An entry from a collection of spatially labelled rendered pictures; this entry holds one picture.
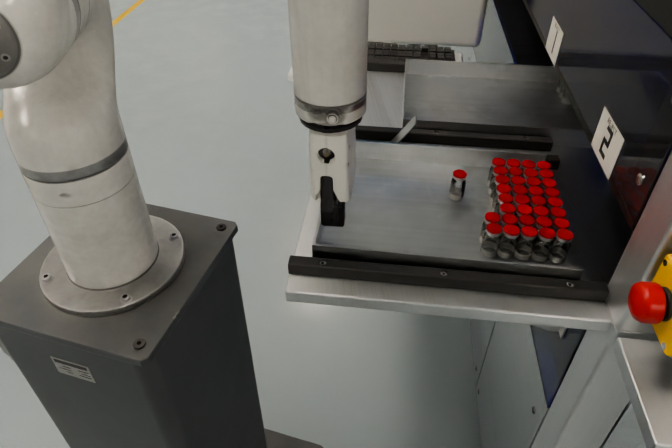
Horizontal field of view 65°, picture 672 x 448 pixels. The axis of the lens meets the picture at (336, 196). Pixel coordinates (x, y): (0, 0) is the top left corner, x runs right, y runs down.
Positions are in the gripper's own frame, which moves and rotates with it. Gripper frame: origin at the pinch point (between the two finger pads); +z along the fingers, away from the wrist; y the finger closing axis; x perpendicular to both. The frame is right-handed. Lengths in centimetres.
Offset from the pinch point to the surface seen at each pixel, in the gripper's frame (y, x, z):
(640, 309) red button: -19.4, -31.8, -7.1
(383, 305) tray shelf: -11.1, -7.7, 5.5
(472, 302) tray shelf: -10.1, -18.7, 4.7
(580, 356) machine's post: -8.5, -34.9, 15.7
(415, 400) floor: 28, -18, 93
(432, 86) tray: 48, -15, 5
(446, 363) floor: 42, -28, 93
